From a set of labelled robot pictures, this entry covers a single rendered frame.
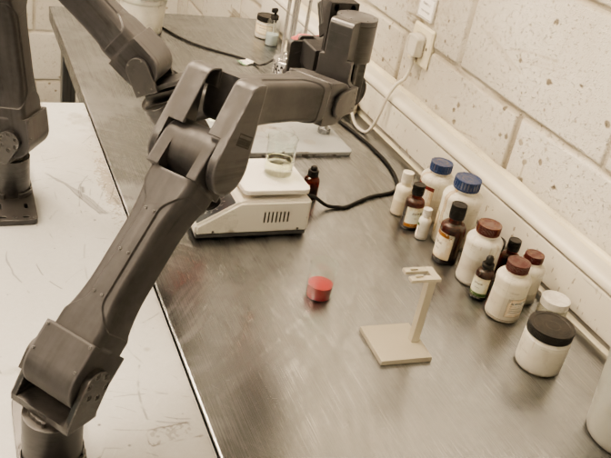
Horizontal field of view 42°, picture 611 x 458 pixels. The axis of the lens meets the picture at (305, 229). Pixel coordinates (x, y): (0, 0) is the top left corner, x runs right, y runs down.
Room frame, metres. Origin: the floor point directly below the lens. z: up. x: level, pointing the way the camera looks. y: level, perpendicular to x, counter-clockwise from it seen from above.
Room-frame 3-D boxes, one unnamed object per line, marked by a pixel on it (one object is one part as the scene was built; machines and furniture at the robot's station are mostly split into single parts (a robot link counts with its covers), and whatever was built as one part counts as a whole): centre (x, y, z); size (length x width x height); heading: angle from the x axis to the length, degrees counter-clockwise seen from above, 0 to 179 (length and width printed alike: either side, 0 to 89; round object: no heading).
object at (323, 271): (1.02, -0.04, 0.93); 0.04 x 0.04 x 0.06
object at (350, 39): (1.05, 0.00, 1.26); 0.12 x 0.09 x 0.12; 154
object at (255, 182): (1.23, 0.08, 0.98); 0.12 x 0.12 x 0.01; 27
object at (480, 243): (1.16, -0.29, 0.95); 0.06 x 0.06 x 0.11
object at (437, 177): (1.36, -0.22, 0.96); 0.06 x 0.06 x 0.11
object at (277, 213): (1.22, 0.10, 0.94); 0.22 x 0.13 x 0.08; 117
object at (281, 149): (1.23, 0.07, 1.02); 0.06 x 0.05 x 0.08; 127
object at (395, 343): (0.93, -0.16, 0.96); 0.08 x 0.08 x 0.13; 24
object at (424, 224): (1.27, -0.21, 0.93); 0.02 x 0.02 x 0.06
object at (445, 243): (1.21, -0.25, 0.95); 0.04 x 0.04 x 0.11
